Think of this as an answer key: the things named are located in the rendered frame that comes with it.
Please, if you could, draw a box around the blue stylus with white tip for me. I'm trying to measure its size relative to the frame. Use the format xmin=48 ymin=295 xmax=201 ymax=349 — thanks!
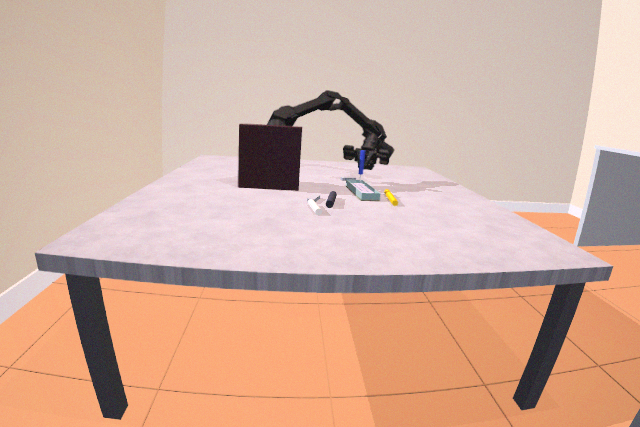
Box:
xmin=359 ymin=150 xmax=366 ymax=181

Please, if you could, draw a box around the keyboard with white letter keys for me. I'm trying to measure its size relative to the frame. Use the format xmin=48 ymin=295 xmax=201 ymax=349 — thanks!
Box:
xmin=346 ymin=179 xmax=380 ymax=201

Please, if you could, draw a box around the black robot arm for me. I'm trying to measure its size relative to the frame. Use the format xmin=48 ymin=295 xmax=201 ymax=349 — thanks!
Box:
xmin=267 ymin=90 xmax=395 ymax=157

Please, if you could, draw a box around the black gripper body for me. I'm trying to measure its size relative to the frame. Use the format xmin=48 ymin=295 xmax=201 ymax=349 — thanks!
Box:
xmin=343 ymin=139 xmax=390 ymax=165

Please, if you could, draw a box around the black cylinder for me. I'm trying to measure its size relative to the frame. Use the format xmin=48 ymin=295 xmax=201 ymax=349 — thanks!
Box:
xmin=326 ymin=191 xmax=337 ymax=208

